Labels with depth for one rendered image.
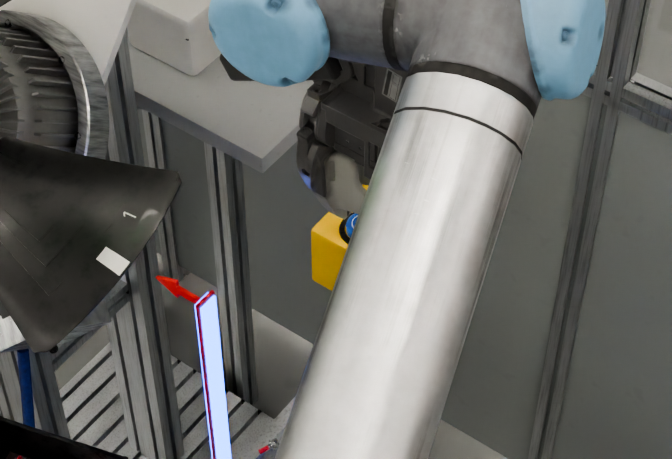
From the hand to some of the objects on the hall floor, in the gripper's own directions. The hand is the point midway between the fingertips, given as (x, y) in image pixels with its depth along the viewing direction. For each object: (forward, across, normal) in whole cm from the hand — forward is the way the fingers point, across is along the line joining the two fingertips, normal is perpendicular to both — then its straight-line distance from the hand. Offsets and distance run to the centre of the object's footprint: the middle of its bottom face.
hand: (337, 199), depth 116 cm
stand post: (+143, +11, +64) cm, 157 cm away
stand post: (+143, +34, +64) cm, 160 cm away
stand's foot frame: (+143, +20, +64) cm, 158 cm away
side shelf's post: (+143, +55, +62) cm, 165 cm away
